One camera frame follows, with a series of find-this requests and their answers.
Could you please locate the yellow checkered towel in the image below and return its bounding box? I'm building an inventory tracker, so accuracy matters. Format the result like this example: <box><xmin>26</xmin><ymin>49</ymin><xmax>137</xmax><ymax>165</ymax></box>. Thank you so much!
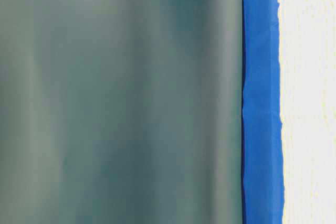
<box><xmin>278</xmin><ymin>0</ymin><xmax>335</xmax><ymax>223</ymax></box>

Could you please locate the blue table cloth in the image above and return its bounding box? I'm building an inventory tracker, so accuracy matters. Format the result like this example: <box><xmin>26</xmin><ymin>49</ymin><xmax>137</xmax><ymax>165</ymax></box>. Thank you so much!
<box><xmin>242</xmin><ymin>0</ymin><xmax>284</xmax><ymax>223</ymax></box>

